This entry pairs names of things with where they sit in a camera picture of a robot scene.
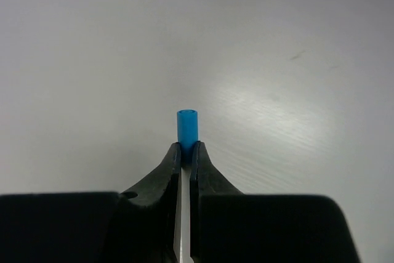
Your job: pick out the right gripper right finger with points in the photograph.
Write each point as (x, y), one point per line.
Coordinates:
(227, 225)

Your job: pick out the blue capped white marker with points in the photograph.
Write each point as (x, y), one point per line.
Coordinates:
(187, 132)

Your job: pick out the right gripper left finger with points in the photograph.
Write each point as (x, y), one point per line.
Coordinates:
(137, 225)

